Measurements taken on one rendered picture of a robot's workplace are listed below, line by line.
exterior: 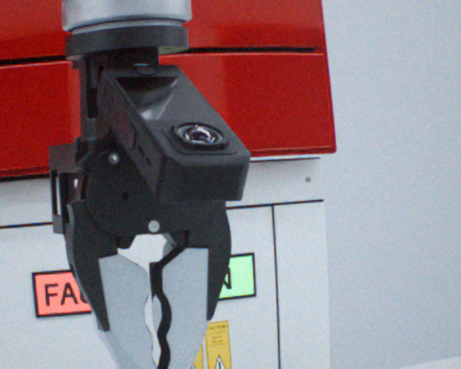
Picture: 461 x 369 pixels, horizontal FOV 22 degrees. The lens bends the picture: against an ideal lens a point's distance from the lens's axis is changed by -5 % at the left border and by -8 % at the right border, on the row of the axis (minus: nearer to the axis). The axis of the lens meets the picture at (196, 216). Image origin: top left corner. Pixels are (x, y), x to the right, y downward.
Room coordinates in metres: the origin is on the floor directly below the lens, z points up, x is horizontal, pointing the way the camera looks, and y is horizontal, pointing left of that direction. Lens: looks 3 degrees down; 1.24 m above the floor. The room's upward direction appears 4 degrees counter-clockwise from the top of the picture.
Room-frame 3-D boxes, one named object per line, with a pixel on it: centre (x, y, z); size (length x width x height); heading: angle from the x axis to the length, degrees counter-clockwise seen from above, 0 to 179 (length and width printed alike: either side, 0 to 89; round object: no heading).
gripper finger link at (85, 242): (0.67, 0.05, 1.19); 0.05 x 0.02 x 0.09; 112
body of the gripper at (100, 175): (0.70, 0.04, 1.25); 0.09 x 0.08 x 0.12; 22
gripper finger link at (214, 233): (0.69, 0.01, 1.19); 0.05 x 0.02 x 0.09; 112
